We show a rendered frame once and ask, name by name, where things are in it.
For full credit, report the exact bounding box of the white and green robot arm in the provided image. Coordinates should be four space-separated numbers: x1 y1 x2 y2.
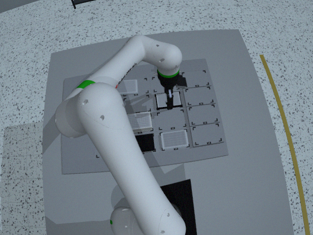
55 35 187 235

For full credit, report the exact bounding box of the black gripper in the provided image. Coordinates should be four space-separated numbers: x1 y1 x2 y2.
160 81 177 109

